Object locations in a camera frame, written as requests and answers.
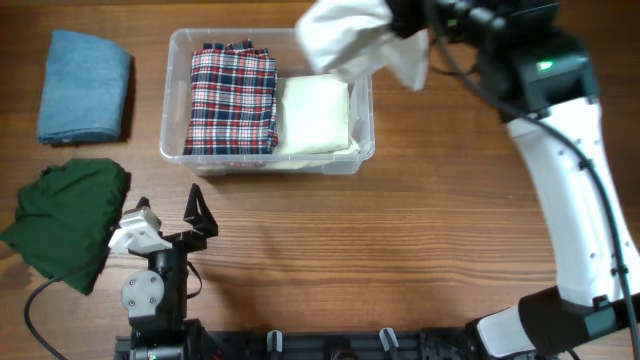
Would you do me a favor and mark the white garment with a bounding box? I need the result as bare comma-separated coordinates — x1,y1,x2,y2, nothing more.
295,0,429,91

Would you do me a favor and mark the plaid shirt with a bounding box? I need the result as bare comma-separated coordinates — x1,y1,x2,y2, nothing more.
183,39,278,155

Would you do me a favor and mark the cream cloth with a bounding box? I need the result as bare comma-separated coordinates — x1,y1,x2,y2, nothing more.
268,75,359,155

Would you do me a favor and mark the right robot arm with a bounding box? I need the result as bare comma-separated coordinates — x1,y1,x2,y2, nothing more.
390,1,639,359

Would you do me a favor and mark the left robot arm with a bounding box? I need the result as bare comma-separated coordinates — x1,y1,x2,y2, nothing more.
109,184,223,360

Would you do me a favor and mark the clear plastic storage container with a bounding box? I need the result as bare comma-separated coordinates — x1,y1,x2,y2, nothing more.
159,28,376,177

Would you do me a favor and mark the dark green garment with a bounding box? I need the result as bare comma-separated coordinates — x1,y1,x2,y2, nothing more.
1,158,129,295

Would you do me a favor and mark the folded blue towel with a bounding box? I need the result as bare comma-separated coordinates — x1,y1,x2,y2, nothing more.
37,30,131,145

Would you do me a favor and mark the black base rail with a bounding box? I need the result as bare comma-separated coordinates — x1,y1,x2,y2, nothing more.
114,327,477,360

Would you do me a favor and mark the left black cable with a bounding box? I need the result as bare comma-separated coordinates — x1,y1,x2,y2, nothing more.
23,259,109,360

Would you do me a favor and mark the black cable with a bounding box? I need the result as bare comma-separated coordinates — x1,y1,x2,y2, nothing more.
424,0,640,351
23,259,109,360

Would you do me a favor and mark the right black cable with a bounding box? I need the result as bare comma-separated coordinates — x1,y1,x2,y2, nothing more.
424,0,640,351

